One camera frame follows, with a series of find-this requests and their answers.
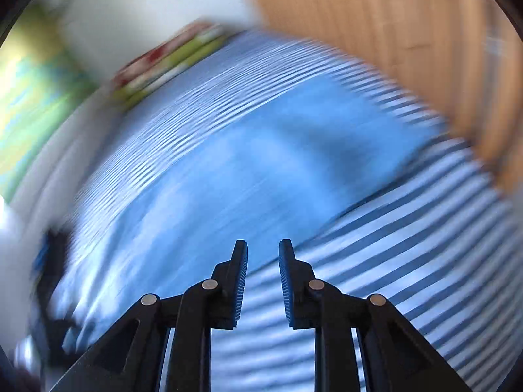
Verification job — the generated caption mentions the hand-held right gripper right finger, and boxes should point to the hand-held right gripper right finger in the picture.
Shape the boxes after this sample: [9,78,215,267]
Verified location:
[278,239,470,392]

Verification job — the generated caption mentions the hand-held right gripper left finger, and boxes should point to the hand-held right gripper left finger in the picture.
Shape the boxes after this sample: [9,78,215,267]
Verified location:
[51,239,248,392]

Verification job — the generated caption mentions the light blue denim pants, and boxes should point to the light blue denim pants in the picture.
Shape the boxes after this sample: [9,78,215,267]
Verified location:
[61,77,446,352]

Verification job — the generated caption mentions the blue striped bed sheet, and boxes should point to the blue striped bed sheet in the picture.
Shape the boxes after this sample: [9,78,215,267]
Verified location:
[41,28,523,392]

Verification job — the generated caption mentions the pile of dark clothes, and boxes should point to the pile of dark clothes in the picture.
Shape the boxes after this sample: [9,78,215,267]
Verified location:
[41,229,78,323]

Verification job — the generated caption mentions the green wall poster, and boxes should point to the green wall poster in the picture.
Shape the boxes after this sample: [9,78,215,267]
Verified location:
[0,6,96,197]

